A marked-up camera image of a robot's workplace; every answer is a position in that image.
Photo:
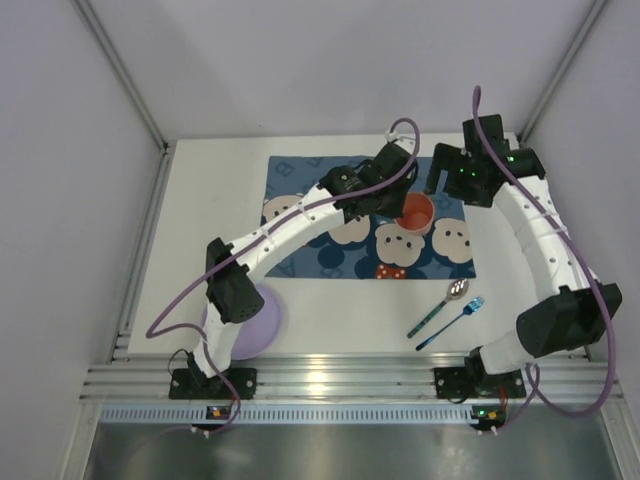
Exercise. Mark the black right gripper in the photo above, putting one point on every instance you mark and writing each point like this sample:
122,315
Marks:
439,167

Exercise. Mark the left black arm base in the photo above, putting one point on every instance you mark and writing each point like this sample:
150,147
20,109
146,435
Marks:
189,383

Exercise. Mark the left aluminium frame post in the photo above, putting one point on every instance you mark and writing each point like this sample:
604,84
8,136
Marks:
90,18

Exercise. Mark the purple plastic plate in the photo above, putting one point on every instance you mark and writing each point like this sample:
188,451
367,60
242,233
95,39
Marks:
259,332

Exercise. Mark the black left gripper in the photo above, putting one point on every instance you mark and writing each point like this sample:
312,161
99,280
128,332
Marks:
388,198

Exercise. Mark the blue bear print placemat cloth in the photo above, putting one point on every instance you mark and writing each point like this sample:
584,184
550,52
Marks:
371,247

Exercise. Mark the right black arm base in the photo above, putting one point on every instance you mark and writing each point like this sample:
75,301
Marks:
457,384

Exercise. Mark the perforated cable duct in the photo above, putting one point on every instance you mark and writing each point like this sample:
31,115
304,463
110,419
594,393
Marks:
299,414

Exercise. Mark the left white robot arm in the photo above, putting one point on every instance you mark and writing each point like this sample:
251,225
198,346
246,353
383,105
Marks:
376,186

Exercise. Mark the orange plastic cup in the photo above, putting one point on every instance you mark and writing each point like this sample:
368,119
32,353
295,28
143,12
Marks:
418,214

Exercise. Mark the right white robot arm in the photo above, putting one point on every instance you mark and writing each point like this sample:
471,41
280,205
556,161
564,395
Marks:
568,312

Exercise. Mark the silver spoon green handle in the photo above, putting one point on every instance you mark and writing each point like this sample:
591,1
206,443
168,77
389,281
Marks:
456,290

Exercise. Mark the aluminium frame post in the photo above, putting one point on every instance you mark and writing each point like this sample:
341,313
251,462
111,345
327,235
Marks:
579,37
90,18

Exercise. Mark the right aluminium frame post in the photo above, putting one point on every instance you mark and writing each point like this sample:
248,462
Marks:
579,37

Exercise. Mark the aluminium rail frame front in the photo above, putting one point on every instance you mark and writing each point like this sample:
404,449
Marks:
409,378

